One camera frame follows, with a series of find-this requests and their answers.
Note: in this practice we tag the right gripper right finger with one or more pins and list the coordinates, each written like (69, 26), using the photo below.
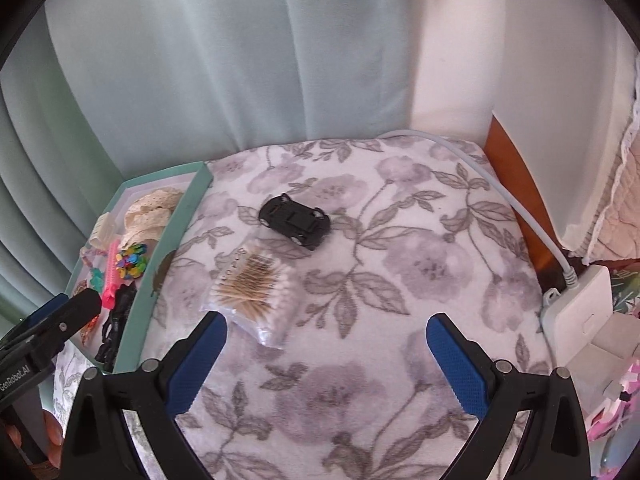
(554, 443)

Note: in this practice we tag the white hair claw clip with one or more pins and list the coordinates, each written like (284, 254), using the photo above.
(107, 230)

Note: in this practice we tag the black toy car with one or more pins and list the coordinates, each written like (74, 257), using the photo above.
(305, 226)

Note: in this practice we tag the gold wrapped snack packet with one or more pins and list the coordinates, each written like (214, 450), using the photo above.
(86, 333)

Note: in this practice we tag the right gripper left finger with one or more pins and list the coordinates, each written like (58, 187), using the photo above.
(98, 443)

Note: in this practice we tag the green translucent stretchy figure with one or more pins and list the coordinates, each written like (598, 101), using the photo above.
(97, 279)

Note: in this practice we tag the pale green curtain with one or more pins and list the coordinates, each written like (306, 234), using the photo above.
(275, 95)

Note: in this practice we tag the bag of cotton swabs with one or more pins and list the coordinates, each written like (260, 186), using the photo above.
(258, 291)

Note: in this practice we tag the person's left hand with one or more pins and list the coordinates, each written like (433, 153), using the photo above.
(54, 434)

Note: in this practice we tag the black toy action figure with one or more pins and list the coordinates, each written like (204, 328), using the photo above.
(114, 326)

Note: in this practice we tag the pink hair claw clip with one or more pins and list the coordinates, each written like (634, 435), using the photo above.
(112, 281)

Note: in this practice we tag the quilted lace bed cover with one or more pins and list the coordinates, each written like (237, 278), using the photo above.
(615, 232)

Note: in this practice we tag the floral grey white blanket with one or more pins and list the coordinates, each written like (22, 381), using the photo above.
(354, 393)

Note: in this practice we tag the white power adapter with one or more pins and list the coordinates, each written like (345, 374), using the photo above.
(571, 319)

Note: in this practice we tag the cream lace scrunchie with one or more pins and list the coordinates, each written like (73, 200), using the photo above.
(146, 219)

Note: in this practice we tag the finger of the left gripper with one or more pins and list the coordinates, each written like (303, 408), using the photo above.
(51, 333)
(50, 307)

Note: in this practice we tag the colourful plastic link toy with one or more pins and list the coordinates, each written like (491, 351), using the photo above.
(132, 262)

